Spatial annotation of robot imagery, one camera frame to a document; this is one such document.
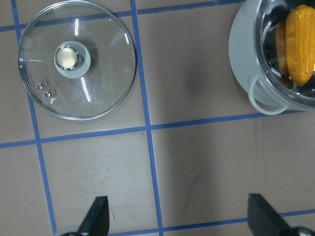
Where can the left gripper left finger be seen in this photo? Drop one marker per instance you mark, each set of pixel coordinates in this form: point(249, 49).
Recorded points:
point(96, 221)

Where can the glass pot lid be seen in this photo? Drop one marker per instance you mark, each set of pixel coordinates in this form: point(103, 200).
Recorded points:
point(76, 60)

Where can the yellow corn cob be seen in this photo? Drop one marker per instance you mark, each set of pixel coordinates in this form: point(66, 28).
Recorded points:
point(300, 44)

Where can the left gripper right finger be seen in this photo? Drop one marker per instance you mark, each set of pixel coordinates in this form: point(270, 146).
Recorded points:
point(263, 220)

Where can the pale green electric pot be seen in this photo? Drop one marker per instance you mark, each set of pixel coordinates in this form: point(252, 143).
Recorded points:
point(257, 53)

